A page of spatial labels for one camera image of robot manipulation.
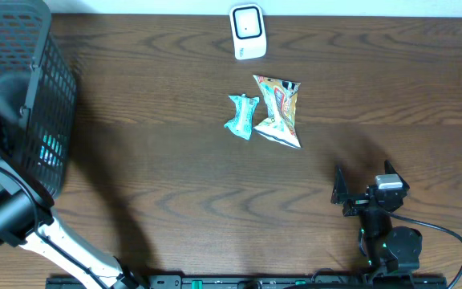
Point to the yellow snack chip bag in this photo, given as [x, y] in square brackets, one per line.
[280, 97]

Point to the mint green pack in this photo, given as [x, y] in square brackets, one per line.
[242, 123]

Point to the white barcode scanner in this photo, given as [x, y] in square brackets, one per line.
[248, 31]

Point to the grey plastic shopping basket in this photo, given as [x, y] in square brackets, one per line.
[38, 92]

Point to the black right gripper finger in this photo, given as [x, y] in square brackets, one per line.
[340, 191]
[388, 168]

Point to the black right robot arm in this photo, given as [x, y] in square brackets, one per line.
[391, 250]

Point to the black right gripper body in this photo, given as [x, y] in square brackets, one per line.
[356, 205]

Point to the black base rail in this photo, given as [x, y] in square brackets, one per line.
[326, 280]

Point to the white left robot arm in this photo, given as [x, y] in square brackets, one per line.
[28, 221]

